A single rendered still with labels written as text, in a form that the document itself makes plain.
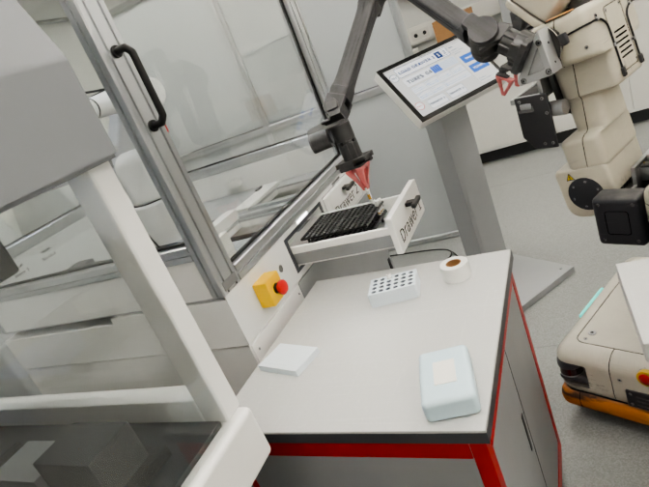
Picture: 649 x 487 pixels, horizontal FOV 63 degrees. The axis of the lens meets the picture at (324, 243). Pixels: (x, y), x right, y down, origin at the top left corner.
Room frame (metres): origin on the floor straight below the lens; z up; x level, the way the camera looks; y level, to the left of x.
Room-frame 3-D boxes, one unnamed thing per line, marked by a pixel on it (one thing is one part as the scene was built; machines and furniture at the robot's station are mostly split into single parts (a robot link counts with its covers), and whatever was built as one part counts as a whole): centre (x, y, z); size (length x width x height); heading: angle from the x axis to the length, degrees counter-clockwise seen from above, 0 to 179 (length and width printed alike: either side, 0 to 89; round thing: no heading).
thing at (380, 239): (1.53, -0.07, 0.86); 0.40 x 0.26 x 0.06; 60
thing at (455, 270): (1.18, -0.28, 0.78); 0.07 x 0.07 x 0.04
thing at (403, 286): (1.21, -0.12, 0.78); 0.12 x 0.08 x 0.04; 71
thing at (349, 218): (1.53, -0.08, 0.87); 0.22 x 0.18 x 0.06; 60
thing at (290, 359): (1.11, 0.18, 0.77); 0.13 x 0.09 x 0.02; 45
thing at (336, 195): (1.86, -0.13, 0.87); 0.29 x 0.02 x 0.11; 150
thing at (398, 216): (1.43, -0.25, 0.87); 0.29 x 0.02 x 0.11; 150
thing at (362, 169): (1.50, -0.17, 1.02); 0.07 x 0.07 x 0.09; 58
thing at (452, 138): (2.32, -0.75, 0.51); 0.50 x 0.45 x 1.02; 23
